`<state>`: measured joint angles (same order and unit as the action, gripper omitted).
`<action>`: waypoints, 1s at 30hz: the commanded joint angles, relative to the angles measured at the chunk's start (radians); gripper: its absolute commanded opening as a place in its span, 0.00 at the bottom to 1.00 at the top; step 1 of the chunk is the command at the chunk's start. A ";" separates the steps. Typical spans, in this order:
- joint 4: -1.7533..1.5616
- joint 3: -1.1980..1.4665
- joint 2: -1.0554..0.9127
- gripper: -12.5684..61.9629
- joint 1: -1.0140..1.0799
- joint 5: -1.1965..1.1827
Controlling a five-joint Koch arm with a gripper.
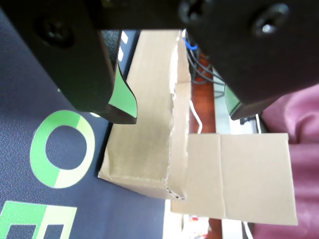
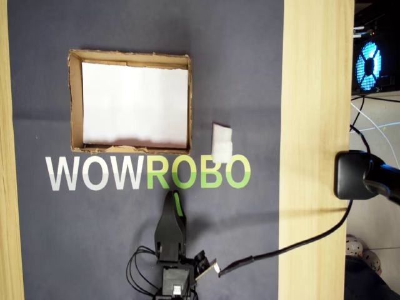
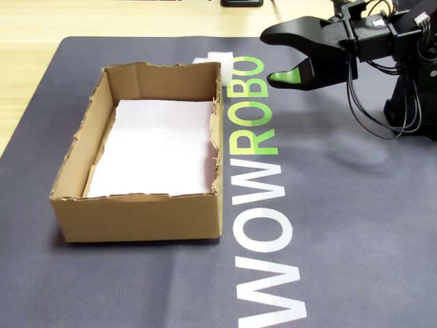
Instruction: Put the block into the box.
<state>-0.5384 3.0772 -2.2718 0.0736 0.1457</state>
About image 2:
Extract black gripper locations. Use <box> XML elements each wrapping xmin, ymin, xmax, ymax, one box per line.
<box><xmin>154</xmin><ymin>189</ymin><xmax>188</xmax><ymax>266</ymax></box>

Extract white foam block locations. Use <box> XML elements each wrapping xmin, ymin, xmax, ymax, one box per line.
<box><xmin>211</xmin><ymin>122</ymin><xmax>234</xmax><ymax>163</ymax></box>

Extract brown cardboard box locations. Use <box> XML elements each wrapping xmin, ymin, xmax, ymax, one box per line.
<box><xmin>67</xmin><ymin>49</ymin><xmax>194</xmax><ymax>156</ymax></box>

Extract white paper sheet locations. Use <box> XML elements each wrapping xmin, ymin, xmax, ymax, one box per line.
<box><xmin>81</xmin><ymin>61</ymin><xmax>190</xmax><ymax>149</ymax></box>

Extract dark grey WOWROBO mat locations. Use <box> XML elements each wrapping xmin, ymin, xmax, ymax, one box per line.
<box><xmin>6</xmin><ymin>0</ymin><xmax>285</xmax><ymax>300</ymax></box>

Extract spotted white slipper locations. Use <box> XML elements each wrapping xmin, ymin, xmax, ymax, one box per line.
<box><xmin>345</xmin><ymin>234</ymin><xmax>384</xmax><ymax>276</ymax></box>

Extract dark blue garment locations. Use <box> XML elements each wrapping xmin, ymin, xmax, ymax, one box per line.
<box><xmin>345</xmin><ymin>254</ymin><xmax>400</xmax><ymax>300</ymax></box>

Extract computer case with lit fan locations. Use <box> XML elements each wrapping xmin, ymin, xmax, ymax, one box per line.
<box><xmin>351</xmin><ymin>0</ymin><xmax>400</xmax><ymax>98</ymax></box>

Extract thin black arm wires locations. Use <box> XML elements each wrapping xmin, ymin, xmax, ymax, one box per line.
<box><xmin>126</xmin><ymin>246</ymin><xmax>162</xmax><ymax>298</ymax></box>

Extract thick black camera cable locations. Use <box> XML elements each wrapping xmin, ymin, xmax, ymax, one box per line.
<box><xmin>218</xmin><ymin>199</ymin><xmax>354</xmax><ymax>278</ymax></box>

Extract curved black cable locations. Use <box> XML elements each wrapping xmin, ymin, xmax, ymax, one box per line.
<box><xmin>349</xmin><ymin>95</ymin><xmax>373</xmax><ymax>154</ymax></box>

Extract white cable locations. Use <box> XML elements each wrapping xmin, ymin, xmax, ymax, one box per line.
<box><xmin>349</xmin><ymin>101</ymin><xmax>400</xmax><ymax>160</ymax></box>
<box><xmin>349</xmin><ymin>121</ymin><xmax>400</xmax><ymax>134</ymax></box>

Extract straight black cable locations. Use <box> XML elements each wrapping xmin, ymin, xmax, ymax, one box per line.
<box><xmin>351</xmin><ymin>95</ymin><xmax>400</xmax><ymax>104</ymax></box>

